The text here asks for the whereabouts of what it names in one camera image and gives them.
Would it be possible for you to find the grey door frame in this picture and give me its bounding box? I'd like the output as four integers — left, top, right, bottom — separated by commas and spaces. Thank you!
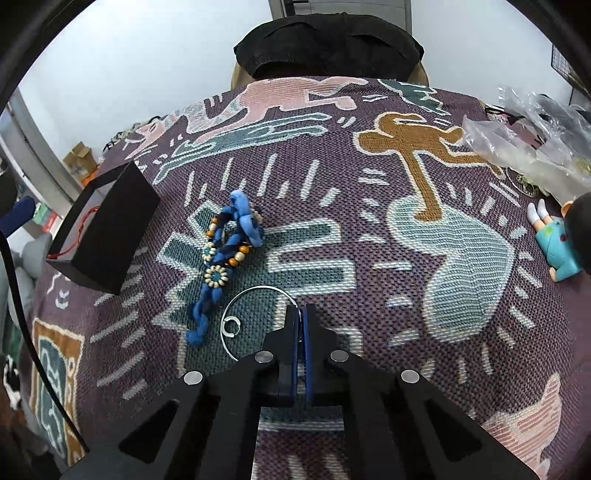
8, 90, 79, 204

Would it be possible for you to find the grey cloth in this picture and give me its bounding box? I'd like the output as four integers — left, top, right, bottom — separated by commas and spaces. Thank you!
9, 231, 55, 280

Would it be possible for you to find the small cardboard box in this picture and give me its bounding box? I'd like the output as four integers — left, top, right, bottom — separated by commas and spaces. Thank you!
62, 142, 100, 183

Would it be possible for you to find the blue braided bead necklace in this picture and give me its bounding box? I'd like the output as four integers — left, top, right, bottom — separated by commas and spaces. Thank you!
186, 189, 266, 346

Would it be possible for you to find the printed blanket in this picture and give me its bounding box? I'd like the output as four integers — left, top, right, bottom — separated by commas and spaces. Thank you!
28, 76, 578, 480

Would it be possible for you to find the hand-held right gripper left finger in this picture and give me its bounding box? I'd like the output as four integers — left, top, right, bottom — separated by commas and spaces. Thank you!
60, 305, 301, 480

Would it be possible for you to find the black wire basket rack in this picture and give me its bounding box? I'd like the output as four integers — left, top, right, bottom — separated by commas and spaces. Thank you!
551, 46, 591, 89

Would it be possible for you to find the silver bangle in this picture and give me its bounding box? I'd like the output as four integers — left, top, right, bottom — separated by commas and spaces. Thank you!
221, 285, 300, 363

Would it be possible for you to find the black jewelry box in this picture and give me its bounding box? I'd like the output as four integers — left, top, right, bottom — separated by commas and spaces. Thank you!
45, 160, 161, 296

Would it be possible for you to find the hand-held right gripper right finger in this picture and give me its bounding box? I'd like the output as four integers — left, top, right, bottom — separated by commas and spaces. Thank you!
302, 305, 550, 480

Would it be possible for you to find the black-haired doll figure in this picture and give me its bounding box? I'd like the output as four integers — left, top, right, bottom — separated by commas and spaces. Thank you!
527, 193, 591, 282

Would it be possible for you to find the black jacket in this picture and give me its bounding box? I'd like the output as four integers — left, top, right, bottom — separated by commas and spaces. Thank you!
233, 14, 424, 86

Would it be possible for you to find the clear plastic bag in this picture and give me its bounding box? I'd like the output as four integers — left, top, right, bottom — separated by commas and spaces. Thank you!
462, 85, 591, 204

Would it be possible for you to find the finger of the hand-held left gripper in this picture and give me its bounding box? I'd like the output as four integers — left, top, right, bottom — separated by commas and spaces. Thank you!
0, 196, 38, 237

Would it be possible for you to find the black cable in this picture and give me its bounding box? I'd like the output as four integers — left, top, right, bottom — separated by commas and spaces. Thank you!
0, 231, 89, 453

